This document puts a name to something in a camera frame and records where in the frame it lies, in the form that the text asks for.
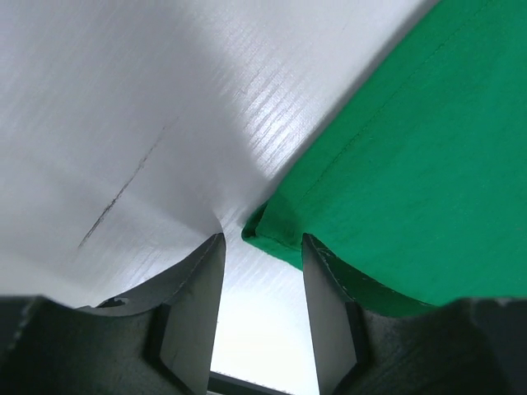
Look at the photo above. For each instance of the green t shirt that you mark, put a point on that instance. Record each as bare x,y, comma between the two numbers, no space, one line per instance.
420,181

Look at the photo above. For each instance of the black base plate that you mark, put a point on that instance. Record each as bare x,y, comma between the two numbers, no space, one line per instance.
220,383

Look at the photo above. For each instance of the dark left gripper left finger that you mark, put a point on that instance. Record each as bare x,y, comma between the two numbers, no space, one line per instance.
155,338

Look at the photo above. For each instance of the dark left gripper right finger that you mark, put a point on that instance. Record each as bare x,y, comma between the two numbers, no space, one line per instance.
369,339

